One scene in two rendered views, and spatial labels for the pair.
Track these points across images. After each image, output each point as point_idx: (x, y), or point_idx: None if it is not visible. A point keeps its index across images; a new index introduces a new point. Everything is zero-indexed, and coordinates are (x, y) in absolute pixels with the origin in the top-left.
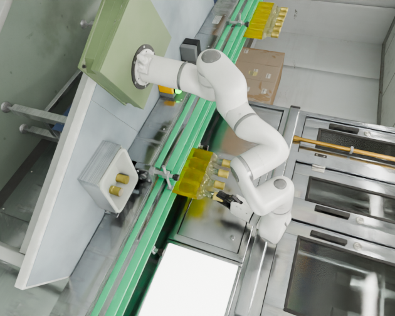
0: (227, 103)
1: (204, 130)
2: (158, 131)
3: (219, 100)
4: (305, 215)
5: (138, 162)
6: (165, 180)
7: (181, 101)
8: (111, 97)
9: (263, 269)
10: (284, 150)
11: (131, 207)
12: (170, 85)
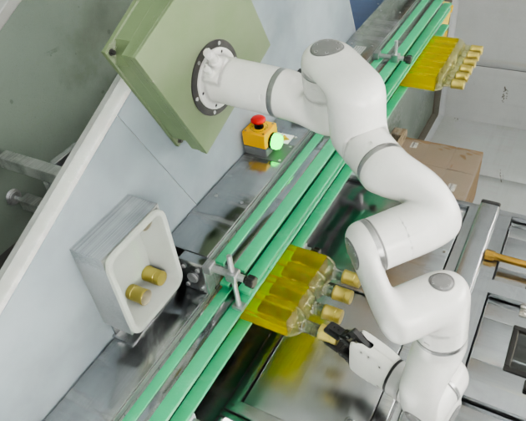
0: (349, 121)
1: (317, 222)
2: (230, 205)
3: (333, 118)
4: (502, 398)
5: (188, 250)
6: (231, 294)
7: (279, 163)
8: (154, 124)
9: None
10: (452, 212)
11: (161, 332)
12: (255, 104)
